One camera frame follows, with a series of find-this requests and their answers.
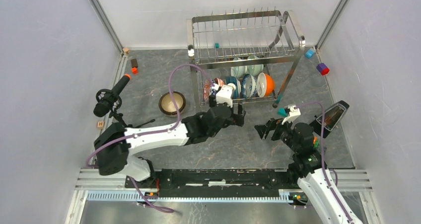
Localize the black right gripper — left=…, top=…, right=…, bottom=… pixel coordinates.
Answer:
left=254, top=115, right=299, bottom=153

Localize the blue white floral bowl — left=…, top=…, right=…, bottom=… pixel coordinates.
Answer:
left=241, top=74, right=257, bottom=98

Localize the stainless steel dish rack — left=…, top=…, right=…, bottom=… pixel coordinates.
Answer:
left=187, top=8, right=306, bottom=108

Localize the black patterned bowl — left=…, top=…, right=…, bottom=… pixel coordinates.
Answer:
left=158, top=91, right=187, bottom=117

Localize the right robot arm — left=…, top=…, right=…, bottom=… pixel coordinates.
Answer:
left=254, top=118, right=362, bottom=224

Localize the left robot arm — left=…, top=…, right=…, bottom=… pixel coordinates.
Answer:
left=94, top=103, right=246, bottom=188

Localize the teal block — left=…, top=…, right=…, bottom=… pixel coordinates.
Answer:
left=277, top=107, right=287, bottom=117

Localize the blue white zigzag bowl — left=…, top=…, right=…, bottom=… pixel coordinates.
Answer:
left=203, top=79, right=214, bottom=102

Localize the teal glazed bowl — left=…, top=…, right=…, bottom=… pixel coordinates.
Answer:
left=225, top=76, right=241, bottom=99

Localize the orange bowl white inside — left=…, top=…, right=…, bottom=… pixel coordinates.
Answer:
left=257, top=73, right=275, bottom=97

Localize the pale green bowl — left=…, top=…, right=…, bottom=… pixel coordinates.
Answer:
left=247, top=55, right=264, bottom=77

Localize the black metronome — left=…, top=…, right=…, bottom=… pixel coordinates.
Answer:
left=310, top=100, right=350, bottom=139

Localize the red purple block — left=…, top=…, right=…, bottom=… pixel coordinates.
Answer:
left=316, top=63, right=330, bottom=76

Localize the light blue block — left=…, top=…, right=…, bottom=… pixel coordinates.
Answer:
left=305, top=48, right=316, bottom=59

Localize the brown block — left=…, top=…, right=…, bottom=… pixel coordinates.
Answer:
left=131, top=59, right=138, bottom=68

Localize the black mini tripod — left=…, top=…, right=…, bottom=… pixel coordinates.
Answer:
left=108, top=110, right=156, bottom=128

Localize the black microphone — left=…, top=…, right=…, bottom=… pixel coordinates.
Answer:
left=93, top=74, right=131, bottom=117

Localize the wooden letter cube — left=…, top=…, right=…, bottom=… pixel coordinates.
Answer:
left=96, top=121, right=105, bottom=129

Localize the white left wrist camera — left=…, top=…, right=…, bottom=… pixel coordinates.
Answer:
left=215, top=83, right=236, bottom=108

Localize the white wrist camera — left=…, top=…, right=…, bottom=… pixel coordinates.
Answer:
left=281, top=104, right=301, bottom=125
left=215, top=83, right=236, bottom=108

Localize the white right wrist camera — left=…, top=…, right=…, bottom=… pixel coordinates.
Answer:
left=281, top=104, right=301, bottom=125

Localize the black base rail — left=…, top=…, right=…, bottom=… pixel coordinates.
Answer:
left=136, top=169, right=299, bottom=198

